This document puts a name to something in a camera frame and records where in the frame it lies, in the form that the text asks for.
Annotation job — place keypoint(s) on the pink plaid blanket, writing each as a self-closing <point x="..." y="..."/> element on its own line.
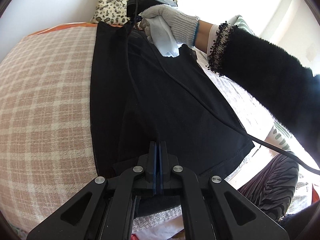
<point x="46" y="145"/>

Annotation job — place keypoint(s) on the right forearm black sleeve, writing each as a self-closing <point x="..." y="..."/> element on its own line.
<point x="289" y="91"/>

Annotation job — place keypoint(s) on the white cloth in hand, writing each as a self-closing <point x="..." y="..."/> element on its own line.
<point x="162" y="37"/>

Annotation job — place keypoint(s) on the orange floral bed sheet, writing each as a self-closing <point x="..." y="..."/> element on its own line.
<point x="62" y="27"/>

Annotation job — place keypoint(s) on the black garment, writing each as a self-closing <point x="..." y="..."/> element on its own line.
<point x="138" y="96"/>

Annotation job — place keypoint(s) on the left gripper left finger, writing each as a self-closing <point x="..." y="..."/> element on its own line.
<point x="151" y="167"/>

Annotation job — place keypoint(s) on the right gloved hand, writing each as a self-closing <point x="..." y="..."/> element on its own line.
<point x="183" y="27"/>

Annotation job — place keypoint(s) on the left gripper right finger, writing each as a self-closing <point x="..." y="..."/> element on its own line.
<point x="163" y="165"/>

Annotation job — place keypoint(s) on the grey striped trousers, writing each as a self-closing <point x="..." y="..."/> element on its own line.
<point x="272" y="189"/>

